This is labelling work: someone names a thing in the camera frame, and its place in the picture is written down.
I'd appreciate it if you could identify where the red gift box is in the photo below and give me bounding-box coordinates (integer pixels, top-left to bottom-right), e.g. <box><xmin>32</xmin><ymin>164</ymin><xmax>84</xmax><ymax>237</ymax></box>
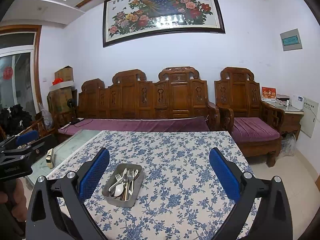
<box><xmin>261</xmin><ymin>87</ymin><xmax>277</xmax><ymax>102</ymax></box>

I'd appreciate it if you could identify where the white flat box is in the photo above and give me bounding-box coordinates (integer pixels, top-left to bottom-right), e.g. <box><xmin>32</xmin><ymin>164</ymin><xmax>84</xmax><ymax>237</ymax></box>
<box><xmin>49</xmin><ymin>81</ymin><xmax>73</xmax><ymax>92</ymax></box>

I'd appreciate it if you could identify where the small cardboard box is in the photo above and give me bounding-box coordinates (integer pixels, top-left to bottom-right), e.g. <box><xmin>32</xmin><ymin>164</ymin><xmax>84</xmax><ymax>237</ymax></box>
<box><xmin>54</xmin><ymin>66</ymin><xmax>74</xmax><ymax>82</ymax></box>

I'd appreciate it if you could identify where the person's left hand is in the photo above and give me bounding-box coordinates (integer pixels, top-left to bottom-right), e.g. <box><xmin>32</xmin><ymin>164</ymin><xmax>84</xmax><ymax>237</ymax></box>
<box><xmin>0</xmin><ymin>180</ymin><xmax>27</xmax><ymax>228</ymax></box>

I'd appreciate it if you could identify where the crumpled transparent plastic bag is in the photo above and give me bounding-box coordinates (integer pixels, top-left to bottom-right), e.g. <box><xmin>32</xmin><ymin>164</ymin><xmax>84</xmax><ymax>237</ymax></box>
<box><xmin>41</xmin><ymin>109</ymin><xmax>53</xmax><ymax>130</ymax></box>

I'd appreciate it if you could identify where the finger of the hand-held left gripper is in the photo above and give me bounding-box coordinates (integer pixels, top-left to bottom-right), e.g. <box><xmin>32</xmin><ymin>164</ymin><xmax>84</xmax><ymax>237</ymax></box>
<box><xmin>0</xmin><ymin>129</ymin><xmax>40</xmax><ymax>150</ymax></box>
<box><xmin>10</xmin><ymin>134</ymin><xmax>53</xmax><ymax>155</ymax></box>

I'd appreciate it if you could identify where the rectangular metal tray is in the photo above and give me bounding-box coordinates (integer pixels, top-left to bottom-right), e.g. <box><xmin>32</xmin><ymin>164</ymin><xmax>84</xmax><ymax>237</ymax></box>
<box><xmin>102</xmin><ymin>163</ymin><xmax>143</xmax><ymax>208</ymax></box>

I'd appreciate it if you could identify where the small black fan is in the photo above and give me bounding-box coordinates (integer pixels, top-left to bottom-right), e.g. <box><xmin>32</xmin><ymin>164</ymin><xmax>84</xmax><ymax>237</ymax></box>
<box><xmin>67</xmin><ymin>98</ymin><xmax>78</xmax><ymax>125</ymax></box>

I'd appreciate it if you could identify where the framed peacock flower painting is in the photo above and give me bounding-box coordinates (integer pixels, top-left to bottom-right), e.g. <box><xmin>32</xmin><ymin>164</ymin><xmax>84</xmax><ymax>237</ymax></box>
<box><xmin>102</xmin><ymin>0</ymin><xmax>225</xmax><ymax>48</ymax></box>

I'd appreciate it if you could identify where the white round plastic spoon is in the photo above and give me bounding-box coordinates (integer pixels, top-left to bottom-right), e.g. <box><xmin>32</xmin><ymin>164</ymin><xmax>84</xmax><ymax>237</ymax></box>
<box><xmin>114</xmin><ymin>168</ymin><xmax>128</xmax><ymax>197</ymax></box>

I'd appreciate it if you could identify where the purple armchair cushion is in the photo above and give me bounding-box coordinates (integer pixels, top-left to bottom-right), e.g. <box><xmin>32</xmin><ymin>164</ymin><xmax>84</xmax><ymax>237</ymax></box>
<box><xmin>232</xmin><ymin>117</ymin><xmax>280</xmax><ymax>141</ymax></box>

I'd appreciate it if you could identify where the grey electrical panel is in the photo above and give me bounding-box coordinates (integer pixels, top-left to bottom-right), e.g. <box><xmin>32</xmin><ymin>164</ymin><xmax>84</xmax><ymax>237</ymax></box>
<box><xmin>280</xmin><ymin>29</ymin><xmax>303</xmax><ymax>52</ymax></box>

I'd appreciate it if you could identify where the white long plastic spoon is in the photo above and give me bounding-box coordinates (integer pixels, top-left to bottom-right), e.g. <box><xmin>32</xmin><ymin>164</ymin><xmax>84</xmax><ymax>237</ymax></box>
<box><xmin>130</xmin><ymin>169</ymin><xmax>139</xmax><ymax>188</ymax></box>

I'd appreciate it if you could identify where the metal fork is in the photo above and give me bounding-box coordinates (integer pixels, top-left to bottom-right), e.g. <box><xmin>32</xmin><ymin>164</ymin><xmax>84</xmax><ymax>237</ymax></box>
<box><xmin>127</xmin><ymin>169</ymin><xmax>133</xmax><ymax>195</ymax></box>

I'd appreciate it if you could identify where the white device box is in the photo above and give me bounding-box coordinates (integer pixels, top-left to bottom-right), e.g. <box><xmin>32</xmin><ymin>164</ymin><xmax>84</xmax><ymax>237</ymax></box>
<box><xmin>291</xmin><ymin>95</ymin><xmax>303</xmax><ymax>110</ymax></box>

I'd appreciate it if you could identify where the purple sofa cushion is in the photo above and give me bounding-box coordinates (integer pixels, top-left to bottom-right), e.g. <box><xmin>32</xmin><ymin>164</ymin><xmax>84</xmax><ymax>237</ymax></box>
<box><xmin>58</xmin><ymin>116</ymin><xmax>210</xmax><ymax>136</ymax></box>

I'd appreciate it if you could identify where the black clothing pile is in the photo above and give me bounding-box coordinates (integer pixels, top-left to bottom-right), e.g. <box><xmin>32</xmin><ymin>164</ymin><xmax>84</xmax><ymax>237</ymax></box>
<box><xmin>0</xmin><ymin>104</ymin><xmax>32</xmax><ymax>135</ymax></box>

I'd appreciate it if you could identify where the wooden chair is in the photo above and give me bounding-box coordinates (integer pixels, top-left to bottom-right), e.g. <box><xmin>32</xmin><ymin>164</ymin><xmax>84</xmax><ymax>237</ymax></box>
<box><xmin>0</xmin><ymin>116</ymin><xmax>58</xmax><ymax>143</ymax></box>

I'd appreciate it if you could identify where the white plastic fork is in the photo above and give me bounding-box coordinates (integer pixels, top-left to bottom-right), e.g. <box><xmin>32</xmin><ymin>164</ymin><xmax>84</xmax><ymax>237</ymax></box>
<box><xmin>109</xmin><ymin>174</ymin><xmax>123</xmax><ymax>193</ymax></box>

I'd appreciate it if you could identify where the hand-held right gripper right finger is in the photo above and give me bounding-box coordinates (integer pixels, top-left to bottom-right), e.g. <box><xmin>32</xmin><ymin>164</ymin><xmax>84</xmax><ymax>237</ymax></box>
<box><xmin>209</xmin><ymin>147</ymin><xmax>293</xmax><ymax>240</ymax></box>

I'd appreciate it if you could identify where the small yellow box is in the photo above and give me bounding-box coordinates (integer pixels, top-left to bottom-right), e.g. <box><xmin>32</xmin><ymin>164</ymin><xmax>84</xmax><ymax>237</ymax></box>
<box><xmin>46</xmin><ymin>148</ymin><xmax>55</xmax><ymax>169</ymax></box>

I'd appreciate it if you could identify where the clear plastic bag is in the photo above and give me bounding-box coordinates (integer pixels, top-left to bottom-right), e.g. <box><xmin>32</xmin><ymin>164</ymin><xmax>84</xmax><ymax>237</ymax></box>
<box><xmin>280</xmin><ymin>133</ymin><xmax>298</xmax><ymax>158</ymax></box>

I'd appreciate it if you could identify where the white wall panel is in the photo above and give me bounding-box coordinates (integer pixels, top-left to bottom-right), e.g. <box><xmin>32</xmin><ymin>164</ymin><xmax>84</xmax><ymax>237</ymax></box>
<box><xmin>299</xmin><ymin>97</ymin><xmax>315</xmax><ymax>138</ymax></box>

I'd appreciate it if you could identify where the blue floral tablecloth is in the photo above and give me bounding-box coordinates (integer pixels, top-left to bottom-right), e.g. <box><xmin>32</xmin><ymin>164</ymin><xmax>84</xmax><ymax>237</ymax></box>
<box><xmin>46</xmin><ymin>130</ymin><xmax>262</xmax><ymax>240</ymax></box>

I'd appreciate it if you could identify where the carved wooden armchair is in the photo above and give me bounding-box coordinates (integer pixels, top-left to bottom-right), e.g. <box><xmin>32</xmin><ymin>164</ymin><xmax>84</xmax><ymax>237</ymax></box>
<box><xmin>214</xmin><ymin>67</ymin><xmax>285</xmax><ymax>167</ymax></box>

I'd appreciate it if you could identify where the wooden side table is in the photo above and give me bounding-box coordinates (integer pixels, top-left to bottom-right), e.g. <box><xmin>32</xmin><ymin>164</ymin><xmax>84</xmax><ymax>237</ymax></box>
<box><xmin>264</xmin><ymin>100</ymin><xmax>304</xmax><ymax>140</ymax></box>

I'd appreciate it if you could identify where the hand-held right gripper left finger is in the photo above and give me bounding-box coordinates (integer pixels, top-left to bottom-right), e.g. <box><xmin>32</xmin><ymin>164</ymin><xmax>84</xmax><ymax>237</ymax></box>
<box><xmin>25</xmin><ymin>147</ymin><xmax>110</xmax><ymax>240</ymax></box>

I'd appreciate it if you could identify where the wooden door frame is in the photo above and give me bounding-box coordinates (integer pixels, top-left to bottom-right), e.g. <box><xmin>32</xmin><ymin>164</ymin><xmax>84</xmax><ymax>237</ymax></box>
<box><xmin>0</xmin><ymin>25</ymin><xmax>43</xmax><ymax>113</ymax></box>

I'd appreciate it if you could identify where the light wooden chopstick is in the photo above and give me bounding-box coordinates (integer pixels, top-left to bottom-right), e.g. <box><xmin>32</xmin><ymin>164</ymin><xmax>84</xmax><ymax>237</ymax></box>
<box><xmin>124</xmin><ymin>177</ymin><xmax>132</xmax><ymax>201</ymax></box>

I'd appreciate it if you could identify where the carved wooden sofa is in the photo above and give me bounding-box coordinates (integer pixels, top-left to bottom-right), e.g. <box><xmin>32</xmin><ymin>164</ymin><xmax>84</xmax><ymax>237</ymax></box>
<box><xmin>76</xmin><ymin>66</ymin><xmax>220</xmax><ymax>132</ymax></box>

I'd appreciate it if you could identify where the large cardboard box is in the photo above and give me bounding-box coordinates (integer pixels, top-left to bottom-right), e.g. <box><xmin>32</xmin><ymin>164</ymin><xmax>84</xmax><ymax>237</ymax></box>
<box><xmin>47</xmin><ymin>87</ymin><xmax>75</xmax><ymax>114</ymax></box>

